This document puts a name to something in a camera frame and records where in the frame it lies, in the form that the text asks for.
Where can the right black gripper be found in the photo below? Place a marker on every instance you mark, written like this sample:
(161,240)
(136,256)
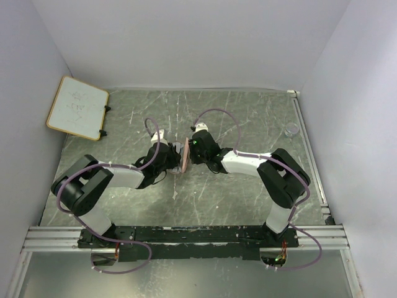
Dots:
(192,146)

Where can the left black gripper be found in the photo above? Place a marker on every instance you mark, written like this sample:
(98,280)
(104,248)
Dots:
(175,157)

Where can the pink glasses case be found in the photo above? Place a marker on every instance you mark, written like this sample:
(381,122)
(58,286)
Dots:
(185,155)

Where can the white sunglasses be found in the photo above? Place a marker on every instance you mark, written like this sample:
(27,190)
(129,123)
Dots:
(176,158)

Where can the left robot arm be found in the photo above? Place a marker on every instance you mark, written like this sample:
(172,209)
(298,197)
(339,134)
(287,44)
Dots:
(80,195)

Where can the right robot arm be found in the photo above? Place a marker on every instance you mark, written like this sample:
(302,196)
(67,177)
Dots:
(283,178)

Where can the clear plastic cup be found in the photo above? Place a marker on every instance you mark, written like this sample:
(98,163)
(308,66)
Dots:
(291,129)

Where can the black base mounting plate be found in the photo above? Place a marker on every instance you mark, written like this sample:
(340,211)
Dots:
(236,241)

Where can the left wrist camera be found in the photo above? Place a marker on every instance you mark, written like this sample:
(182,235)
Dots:
(161,136)

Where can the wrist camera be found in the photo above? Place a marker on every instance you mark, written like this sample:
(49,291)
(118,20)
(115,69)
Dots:
(199,126)
(161,136)

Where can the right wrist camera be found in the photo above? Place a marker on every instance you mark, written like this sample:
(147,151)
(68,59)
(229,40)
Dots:
(199,126)

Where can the small whiteboard orange frame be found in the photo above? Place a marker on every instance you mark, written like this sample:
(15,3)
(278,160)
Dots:
(79,109)

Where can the aluminium rail frame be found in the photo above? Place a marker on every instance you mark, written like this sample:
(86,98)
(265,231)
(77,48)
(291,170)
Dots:
(52,265)

